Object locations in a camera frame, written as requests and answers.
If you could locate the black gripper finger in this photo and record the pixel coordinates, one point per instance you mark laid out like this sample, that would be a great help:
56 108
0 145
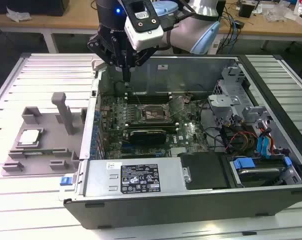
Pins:
98 47
144 56

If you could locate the thin metal locking lever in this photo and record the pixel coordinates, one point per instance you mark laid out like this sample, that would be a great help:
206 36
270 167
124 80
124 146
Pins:
139 100

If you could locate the silver CPU green edge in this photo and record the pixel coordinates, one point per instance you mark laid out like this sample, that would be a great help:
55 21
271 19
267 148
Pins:
29 137

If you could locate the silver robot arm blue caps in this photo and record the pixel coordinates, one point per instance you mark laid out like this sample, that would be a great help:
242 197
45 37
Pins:
181 35

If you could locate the CPU socket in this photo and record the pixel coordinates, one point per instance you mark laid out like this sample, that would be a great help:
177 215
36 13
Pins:
153 112

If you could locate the black cylindrical component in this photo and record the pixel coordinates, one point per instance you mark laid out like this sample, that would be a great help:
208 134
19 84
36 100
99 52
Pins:
119 88

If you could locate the wooden desk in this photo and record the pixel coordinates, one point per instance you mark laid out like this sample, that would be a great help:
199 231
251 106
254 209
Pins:
66 21

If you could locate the coin cell battery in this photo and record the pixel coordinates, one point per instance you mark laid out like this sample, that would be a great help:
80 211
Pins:
187 98

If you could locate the black graphics card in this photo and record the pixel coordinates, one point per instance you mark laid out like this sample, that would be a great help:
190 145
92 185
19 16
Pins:
148 136

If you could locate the black monitor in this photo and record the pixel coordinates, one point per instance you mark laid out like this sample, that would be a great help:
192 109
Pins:
28 6

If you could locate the green motherboard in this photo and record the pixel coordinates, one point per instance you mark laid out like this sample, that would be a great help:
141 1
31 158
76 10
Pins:
191 126

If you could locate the crumpled white paper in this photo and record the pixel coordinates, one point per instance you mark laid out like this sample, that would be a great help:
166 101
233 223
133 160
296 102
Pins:
17 13

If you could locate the small white barcode sticker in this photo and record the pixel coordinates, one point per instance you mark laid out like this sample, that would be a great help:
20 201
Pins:
182 138

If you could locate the black box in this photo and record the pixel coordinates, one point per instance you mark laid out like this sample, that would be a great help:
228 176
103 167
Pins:
221 8

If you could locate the silver metal drive cage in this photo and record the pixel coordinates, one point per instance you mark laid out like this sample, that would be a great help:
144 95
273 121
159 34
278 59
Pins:
224 101

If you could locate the black power adapter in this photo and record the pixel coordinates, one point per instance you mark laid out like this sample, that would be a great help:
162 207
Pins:
239 24

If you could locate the silver chipset heatsink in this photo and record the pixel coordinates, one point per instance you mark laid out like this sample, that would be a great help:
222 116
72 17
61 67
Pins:
178 150

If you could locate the grey parts rack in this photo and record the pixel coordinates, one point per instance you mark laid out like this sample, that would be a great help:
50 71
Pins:
48 142

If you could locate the small black device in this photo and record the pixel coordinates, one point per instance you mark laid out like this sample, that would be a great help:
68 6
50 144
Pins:
247 10

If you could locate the green RAM stick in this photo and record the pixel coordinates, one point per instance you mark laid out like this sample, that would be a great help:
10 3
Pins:
38 152

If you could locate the black power supply label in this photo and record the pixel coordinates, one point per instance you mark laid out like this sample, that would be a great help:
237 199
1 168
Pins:
141 178

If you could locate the silver power supply unit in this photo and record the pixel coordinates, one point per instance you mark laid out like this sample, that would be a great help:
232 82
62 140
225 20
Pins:
101 175

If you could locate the black plastic shroud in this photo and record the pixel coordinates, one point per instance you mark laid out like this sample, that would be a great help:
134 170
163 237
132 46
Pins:
203 170

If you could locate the blue case latch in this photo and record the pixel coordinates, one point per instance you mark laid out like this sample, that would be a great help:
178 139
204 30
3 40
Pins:
66 180

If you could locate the clear plastic bags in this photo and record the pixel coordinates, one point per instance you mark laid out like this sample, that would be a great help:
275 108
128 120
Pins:
276 12

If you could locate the hard disk in blue carrier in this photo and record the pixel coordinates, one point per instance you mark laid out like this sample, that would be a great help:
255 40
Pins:
243 163

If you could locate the black open PC case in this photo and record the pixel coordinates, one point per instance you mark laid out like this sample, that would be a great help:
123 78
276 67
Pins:
166 207

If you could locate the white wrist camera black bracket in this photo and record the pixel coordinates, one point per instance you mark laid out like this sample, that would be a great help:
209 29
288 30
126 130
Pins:
146 37

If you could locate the white case wall sticker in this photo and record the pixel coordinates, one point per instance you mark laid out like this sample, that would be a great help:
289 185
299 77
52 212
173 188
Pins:
163 66

